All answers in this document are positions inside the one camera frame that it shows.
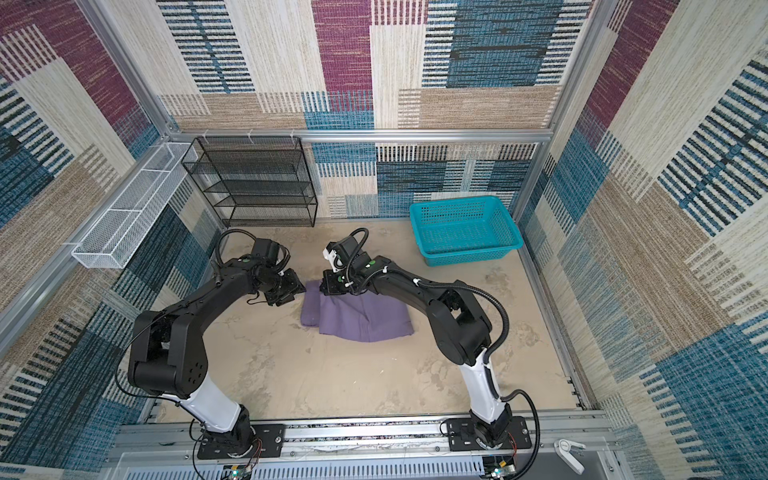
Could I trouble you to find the purple trousers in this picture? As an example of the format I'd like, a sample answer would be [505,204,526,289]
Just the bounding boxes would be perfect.
[300,280,414,343]

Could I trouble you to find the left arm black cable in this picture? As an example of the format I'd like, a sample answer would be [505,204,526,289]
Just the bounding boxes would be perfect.
[214,227,259,268]

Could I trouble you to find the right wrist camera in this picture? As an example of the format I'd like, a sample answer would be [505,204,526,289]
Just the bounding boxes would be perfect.
[323,236,363,271]

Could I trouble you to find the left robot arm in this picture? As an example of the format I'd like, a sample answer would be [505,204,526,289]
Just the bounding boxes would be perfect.
[127,255,305,457]

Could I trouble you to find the white wire mesh tray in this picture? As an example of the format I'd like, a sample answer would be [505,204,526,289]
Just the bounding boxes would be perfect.
[72,142,189,269]

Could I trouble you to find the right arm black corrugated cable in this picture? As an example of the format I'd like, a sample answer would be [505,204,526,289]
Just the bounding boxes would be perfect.
[341,226,541,480]

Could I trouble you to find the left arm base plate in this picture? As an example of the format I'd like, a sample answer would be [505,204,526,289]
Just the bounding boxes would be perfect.
[196,423,286,460]

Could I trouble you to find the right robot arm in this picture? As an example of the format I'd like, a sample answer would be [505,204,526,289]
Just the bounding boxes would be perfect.
[320,249,512,449]

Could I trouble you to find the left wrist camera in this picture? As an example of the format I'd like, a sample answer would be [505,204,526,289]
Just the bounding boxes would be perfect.
[250,238,287,269]

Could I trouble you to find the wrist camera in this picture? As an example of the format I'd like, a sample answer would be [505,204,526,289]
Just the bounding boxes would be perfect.
[250,238,287,269]
[323,236,363,271]

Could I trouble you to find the teal plastic basket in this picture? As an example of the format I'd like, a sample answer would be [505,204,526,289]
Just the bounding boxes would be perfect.
[409,196,524,267]

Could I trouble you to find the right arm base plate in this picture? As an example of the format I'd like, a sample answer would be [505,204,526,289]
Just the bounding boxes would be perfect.
[439,416,533,451]

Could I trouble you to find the black mesh shelf rack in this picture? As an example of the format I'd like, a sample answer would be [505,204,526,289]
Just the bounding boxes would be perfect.
[181,136,318,228]

